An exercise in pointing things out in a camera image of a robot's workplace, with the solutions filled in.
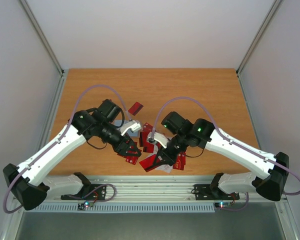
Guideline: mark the dark red magstripe card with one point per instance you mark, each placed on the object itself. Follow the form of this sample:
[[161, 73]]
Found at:
[[146, 163], [147, 147]]

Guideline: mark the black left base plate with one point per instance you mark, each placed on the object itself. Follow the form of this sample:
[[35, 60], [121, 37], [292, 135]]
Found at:
[[100, 191]]

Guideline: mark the red VIP card under pile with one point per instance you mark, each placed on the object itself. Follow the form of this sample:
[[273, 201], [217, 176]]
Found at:
[[132, 159]]

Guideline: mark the dark red card top centre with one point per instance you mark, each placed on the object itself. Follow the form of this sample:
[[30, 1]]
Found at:
[[135, 108]]

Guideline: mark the dark red magstripe card front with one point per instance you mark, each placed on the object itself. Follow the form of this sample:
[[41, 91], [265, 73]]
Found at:
[[146, 163]]

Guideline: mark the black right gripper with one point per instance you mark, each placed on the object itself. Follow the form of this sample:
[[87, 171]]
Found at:
[[170, 152]]

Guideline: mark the red VIP card top pile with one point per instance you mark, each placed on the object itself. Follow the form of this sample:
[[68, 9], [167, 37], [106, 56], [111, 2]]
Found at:
[[147, 128]]

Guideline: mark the white card front right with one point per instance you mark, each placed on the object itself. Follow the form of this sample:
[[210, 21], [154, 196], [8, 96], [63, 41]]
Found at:
[[165, 168]]

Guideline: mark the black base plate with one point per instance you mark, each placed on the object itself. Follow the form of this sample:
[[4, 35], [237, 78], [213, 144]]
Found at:
[[202, 192], [100, 191]]

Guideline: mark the aluminium front rail frame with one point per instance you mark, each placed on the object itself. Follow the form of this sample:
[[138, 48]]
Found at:
[[153, 188]]

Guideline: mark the dark red magstripe card centre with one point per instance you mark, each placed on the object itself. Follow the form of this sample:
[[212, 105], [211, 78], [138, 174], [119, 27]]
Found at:
[[147, 147]]

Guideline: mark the grey slotted cable duct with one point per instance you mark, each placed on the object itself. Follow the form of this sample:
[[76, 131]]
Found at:
[[125, 207]]

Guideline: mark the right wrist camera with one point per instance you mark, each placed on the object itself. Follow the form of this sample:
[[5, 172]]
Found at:
[[157, 138]]

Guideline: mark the red card stack right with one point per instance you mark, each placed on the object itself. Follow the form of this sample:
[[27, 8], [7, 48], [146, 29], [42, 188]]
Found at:
[[180, 162]]

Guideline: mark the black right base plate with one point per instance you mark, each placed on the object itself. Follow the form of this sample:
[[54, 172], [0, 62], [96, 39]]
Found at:
[[202, 192]]

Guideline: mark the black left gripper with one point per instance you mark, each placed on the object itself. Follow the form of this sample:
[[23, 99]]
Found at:
[[121, 149]]

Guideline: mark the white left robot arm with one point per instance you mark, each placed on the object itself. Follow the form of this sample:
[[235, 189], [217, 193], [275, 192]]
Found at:
[[28, 181]]

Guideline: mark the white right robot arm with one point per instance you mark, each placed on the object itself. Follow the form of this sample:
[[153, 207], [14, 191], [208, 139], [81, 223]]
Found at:
[[267, 174]]

